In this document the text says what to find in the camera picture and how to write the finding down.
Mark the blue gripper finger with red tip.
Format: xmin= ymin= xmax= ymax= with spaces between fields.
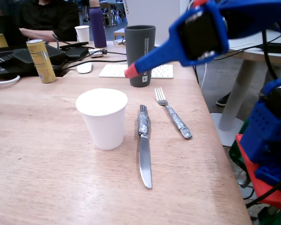
xmin=124 ymin=24 xmax=182 ymax=79

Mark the blue gripper body black motor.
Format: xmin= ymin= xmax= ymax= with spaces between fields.
xmin=177 ymin=0 xmax=230 ymax=68

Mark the metal fork gray taped handle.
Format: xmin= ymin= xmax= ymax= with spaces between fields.
xmin=154 ymin=87 xmax=193 ymax=140

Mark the person's bare forearm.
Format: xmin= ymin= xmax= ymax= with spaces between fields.
xmin=19 ymin=27 xmax=57 ymax=42

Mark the red robot base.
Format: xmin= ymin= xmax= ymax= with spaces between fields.
xmin=235 ymin=133 xmax=281 ymax=210

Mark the dark gray cup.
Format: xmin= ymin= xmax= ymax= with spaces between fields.
xmin=124 ymin=25 xmax=156 ymax=88

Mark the white keyboard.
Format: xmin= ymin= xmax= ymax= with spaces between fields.
xmin=98 ymin=63 xmax=175 ymax=80

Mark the small silver adapter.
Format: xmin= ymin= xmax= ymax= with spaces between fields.
xmin=88 ymin=48 xmax=105 ymax=58

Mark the purple bottle wooden cap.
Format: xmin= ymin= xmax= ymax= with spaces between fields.
xmin=89 ymin=0 xmax=108 ymax=48

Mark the white computer mouse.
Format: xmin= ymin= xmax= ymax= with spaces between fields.
xmin=76 ymin=62 xmax=93 ymax=74

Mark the black shoe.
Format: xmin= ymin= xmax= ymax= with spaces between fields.
xmin=216 ymin=92 xmax=231 ymax=107

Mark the small white paper cup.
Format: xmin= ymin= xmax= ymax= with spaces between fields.
xmin=74 ymin=25 xmax=90 ymax=43

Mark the black power brick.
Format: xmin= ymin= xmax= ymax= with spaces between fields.
xmin=65 ymin=46 xmax=89 ymax=62

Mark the large white paper cup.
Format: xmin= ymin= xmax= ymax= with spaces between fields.
xmin=75 ymin=88 xmax=128 ymax=151

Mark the black phone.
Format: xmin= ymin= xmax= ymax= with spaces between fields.
xmin=59 ymin=41 xmax=89 ymax=50

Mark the yellow drink can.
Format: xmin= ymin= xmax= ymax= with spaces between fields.
xmin=26 ymin=38 xmax=57 ymax=84

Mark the person in black shirt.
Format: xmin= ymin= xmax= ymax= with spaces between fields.
xmin=18 ymin=0 xmax=81 ymax=42

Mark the black flat electronic device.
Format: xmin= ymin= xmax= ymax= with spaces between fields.
xmin=0 ymin=44 xmax=67 ymax=78

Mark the red wrist camera mount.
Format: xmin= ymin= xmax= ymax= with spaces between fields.
xmin=189 ymin=0 xmax=208 ymax=8

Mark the white cable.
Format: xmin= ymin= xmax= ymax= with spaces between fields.
xmin=200 ymin=61 xmax=208 ymax=90

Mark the black desk cable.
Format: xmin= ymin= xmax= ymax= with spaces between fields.
xmin=60 ymin=59 xmax=127 ymax=71

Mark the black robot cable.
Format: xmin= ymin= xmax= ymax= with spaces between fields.
xmin=261 ymin=30 xmax=280 ymax=81

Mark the white pedestal table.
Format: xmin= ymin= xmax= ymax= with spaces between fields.
xmin=209 ymin=30 xmax=281 ymax=147

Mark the metal knife gray taped handle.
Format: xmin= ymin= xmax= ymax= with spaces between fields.
xmin=137 ymin=104 xmax=153 ymax=189

